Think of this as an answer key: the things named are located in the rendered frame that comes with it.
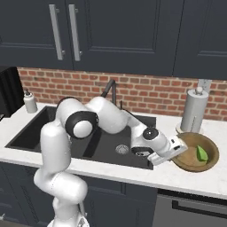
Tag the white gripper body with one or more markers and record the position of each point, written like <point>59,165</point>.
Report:
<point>165,156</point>

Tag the dark base cupboard door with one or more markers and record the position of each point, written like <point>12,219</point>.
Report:
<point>17,195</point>
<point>121,207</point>

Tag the grey dishwasher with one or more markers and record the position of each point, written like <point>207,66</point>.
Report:
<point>192,211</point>

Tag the black sink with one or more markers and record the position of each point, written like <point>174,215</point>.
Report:
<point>29,136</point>

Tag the black microwave oven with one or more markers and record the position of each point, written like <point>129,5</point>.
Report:
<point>10,91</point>

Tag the white paper towel roll holder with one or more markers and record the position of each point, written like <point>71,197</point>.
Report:
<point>193,111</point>

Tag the green lemon wedge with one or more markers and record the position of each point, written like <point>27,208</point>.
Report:
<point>202,153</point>

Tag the black tap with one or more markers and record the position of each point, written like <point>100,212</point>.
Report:
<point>111,88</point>

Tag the grey wall socket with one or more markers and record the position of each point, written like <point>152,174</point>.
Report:
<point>204,85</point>

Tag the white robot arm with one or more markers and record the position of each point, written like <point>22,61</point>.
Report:
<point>56,153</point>

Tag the wooden bowl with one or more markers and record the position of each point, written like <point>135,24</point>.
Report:
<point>189,161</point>

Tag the white soap dispenser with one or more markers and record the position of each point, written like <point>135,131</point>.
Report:
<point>30,103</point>

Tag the metal sink drain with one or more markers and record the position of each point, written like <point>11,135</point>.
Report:
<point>122,149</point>

